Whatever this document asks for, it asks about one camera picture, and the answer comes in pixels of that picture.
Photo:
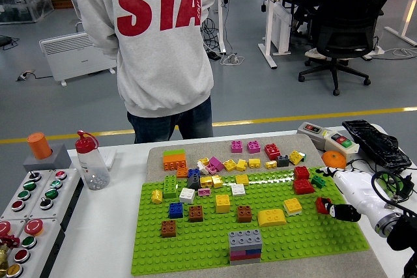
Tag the floor socket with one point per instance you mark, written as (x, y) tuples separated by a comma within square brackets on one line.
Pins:
[(25, 75)]

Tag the pink 2x2 toy brick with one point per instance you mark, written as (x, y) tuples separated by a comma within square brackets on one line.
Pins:
[(236, 146), (253, 147), (237, 253)]

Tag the lime green tall brick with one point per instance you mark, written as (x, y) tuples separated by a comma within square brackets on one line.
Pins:
[(170, 187)]

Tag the dark grey small brick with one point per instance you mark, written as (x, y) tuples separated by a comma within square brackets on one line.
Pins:
[(283, 161)]

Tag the white and green brick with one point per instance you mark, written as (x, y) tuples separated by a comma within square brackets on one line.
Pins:
[(303, 157)]

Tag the pink sloped toy brick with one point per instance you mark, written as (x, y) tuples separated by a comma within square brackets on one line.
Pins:
[(216, 163)]

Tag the blue small toy brick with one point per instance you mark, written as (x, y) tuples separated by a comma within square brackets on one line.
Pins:
[(193, 172)]

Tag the black office chair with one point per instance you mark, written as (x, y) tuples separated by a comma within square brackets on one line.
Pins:
[(342, 24)]

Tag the white flat wall switch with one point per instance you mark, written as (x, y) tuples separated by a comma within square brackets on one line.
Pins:
[(110, 158)]

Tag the white panel heater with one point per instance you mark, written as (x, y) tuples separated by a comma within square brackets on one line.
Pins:
[(68, 53)]

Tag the yellow curved toy brick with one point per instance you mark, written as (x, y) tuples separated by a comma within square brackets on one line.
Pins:
[(272, 218)]

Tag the orange 2x4 toy brick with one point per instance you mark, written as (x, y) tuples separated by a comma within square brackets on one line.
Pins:
[(174, 163)]

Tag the dark grey sloped brick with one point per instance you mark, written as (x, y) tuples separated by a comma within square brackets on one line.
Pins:
[(194, 182)]

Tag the red 2x2 toy brick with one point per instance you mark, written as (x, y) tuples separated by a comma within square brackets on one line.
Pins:
[(321, 204), (272, 151), (302, 173)]

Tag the black plug adapter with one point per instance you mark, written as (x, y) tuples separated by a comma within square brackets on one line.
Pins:
[(407, 182)]

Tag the red large toy brick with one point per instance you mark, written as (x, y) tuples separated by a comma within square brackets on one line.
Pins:
[(303, 187)]

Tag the wooden box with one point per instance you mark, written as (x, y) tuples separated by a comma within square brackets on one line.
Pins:
[(60, 1)]

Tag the white computer tower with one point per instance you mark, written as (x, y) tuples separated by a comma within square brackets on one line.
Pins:
[(280, 27)]

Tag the black plastic tray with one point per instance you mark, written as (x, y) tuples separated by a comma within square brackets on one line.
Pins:
[(371, 143)]

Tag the brown 2x2 toy brick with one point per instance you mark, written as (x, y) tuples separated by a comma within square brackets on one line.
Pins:
[(244, 214), (195, 213), (168, 228)]

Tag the green studded baseplate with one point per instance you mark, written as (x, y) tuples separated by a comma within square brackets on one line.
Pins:
[(195, 248)]

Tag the yellow small toy brick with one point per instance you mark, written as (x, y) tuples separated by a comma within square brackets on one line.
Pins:
[(203, 161), (295, 157), (217, 182), (254, 163), (241, 165), (206, 182), (242, 180), (156, 196), (271, 165), (230, 165)]

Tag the white red-green switch box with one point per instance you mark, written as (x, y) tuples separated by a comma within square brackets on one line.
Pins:
[(341, 141)]

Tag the grey push-button control box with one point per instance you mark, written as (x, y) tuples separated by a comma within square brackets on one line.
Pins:
[(23, 195), (51, 193)]

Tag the orange cylinder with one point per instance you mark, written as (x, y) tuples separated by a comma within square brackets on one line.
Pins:
[(39, 146)]

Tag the grey block holder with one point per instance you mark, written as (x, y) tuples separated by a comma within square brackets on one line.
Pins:
[(60, 162)]

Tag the clear storage crate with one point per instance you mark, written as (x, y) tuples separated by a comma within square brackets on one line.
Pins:
[(23, 4)]

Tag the grey emergency-stop button box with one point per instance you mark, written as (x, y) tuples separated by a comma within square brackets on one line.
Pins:
[(28, 241), (4, 227)]

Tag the white 2x2 toy brick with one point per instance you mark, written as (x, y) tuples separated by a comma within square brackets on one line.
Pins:
[(238, 190), (187, 195)]

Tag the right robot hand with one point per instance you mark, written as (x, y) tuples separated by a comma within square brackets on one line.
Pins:
[(361, 190)]

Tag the clear bottle red cap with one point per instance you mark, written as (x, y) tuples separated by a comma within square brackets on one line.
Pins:
[(92, 169)]

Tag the grey two-button switch box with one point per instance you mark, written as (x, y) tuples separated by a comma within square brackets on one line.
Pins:
[(311, 128)]

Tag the white thin toy brick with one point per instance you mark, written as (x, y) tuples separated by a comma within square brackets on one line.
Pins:
[(294, 214)]

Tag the lime green flat brick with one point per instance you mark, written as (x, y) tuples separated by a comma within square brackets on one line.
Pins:
[(174, 153)]

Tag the orange fruit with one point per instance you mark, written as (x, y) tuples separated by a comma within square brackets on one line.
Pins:
[(334, 159)]

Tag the black power adapter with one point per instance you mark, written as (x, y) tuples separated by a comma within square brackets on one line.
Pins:
[(215, 56)]

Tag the white chair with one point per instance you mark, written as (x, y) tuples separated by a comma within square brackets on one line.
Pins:
[(78, 25)]

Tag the yellow flat 2x2 brick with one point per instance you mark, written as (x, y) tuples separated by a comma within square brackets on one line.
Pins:
[(292, 205)]

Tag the orange small toy brick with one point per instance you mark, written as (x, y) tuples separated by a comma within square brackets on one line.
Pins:
[(182, 172)]

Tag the white small toy brick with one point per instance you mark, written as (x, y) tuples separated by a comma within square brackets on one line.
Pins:
[(201, 169)]

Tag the pink small toy brick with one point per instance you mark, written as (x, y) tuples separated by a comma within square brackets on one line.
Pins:
[(211, 169)]

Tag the pink flat small brick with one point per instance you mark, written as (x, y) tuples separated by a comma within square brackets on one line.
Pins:
[(204, 192)]

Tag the dark green toy brick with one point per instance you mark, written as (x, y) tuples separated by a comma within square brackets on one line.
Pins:
[(318, 182)]

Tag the yellow tall 2x2 brick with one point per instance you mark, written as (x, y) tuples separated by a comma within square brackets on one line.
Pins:
[(222, 203)]

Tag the black floor device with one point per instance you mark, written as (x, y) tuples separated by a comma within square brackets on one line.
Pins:
[(4, 40)]

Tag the red long toy brick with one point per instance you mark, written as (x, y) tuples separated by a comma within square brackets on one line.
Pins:
[(244, 257)]

